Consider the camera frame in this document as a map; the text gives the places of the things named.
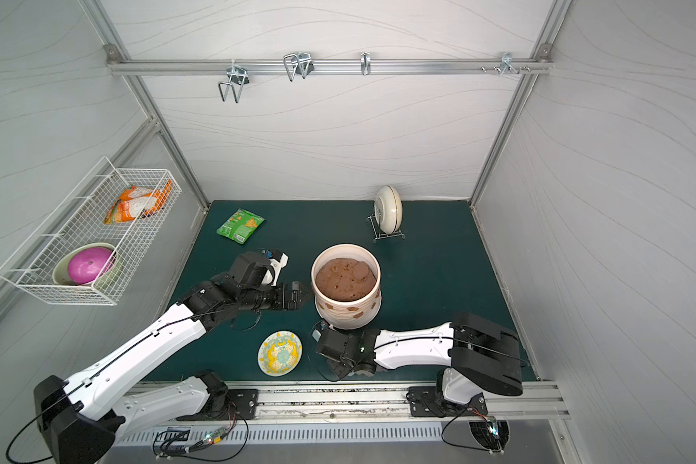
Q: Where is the yellow patterned small plate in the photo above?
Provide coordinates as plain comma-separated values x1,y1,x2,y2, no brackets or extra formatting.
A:
257,331,303,377

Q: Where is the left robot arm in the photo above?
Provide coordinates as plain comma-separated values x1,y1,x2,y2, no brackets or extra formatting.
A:
34,251,310,463

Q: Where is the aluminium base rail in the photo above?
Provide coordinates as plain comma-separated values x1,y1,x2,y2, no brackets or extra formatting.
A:
92,381,570,428

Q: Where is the cream plate on stand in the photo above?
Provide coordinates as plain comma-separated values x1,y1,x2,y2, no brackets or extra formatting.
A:
374,186,403,233

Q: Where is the metal double hook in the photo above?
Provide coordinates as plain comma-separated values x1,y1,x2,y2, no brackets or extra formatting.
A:
218,61,249,104

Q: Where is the green snack packet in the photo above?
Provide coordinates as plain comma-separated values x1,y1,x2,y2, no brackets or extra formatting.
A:
217,209,265,245

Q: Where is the white wire basket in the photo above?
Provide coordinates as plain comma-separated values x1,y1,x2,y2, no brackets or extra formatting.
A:
0,158,182,305

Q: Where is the aluminium top rail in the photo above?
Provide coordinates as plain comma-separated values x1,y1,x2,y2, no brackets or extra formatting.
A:
107,57,554,77

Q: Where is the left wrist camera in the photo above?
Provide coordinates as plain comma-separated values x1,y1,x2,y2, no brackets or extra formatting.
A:
262,249,289,286

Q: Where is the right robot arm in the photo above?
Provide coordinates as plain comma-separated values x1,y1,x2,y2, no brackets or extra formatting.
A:
311,312,526,405

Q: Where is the magenta bowl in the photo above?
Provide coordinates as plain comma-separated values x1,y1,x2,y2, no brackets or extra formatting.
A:
67,246,116,285

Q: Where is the cable bundle with board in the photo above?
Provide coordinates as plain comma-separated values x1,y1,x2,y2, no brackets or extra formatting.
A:
152,402,251,459

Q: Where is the metal hook right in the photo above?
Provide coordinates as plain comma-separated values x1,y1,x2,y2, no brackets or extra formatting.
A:
479,52,531,77

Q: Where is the pale green bowl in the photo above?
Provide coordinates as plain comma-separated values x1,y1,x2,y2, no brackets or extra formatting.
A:
52,243,123,287

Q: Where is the orange snack bag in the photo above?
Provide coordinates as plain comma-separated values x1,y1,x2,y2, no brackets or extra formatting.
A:
104,180,174,225

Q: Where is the white ceramic pot with mud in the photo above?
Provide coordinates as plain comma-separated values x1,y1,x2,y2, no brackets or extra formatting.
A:
310,244,382,330

